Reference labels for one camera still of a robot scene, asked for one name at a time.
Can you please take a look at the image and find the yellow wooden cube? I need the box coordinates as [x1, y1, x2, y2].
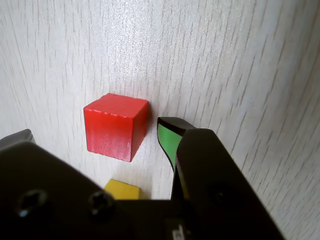
[103, 178, 140, 201]

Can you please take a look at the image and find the red wooden cube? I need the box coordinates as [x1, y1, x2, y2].
[83, 93, 150, 162]

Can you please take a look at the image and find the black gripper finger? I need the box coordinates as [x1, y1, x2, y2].
[0, 128, 136, 240]
[157, 116, 286, 240]

